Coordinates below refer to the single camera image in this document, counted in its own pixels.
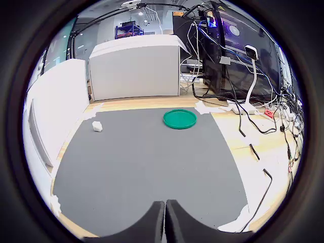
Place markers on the small white plastic terminal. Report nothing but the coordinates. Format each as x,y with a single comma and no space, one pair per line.
97,126

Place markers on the round green lid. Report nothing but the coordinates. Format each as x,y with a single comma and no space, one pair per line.
179,119

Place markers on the white tape patch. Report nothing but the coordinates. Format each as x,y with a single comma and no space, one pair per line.
235,222
203,107
56,205
93,111

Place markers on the dark grey mat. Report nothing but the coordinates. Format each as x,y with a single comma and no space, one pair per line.
141,164

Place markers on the white power strip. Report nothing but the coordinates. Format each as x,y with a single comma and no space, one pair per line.
249,108

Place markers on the small red plug block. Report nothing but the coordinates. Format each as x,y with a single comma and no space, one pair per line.
268,113

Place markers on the grey-white partition box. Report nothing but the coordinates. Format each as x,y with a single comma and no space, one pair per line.
134,71

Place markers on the large white box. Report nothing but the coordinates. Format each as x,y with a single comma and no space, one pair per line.
65,86

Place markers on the black computer tower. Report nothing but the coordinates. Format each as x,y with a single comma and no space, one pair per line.
212,63

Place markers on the blue shelf rack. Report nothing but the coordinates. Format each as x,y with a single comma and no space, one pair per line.
129,30

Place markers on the small black monitor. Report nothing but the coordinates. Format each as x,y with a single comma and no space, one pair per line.
183,30

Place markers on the large dark monitor screen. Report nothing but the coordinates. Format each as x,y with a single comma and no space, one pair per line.
255,33

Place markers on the white gooseneck camera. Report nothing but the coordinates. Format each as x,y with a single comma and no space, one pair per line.
251,51

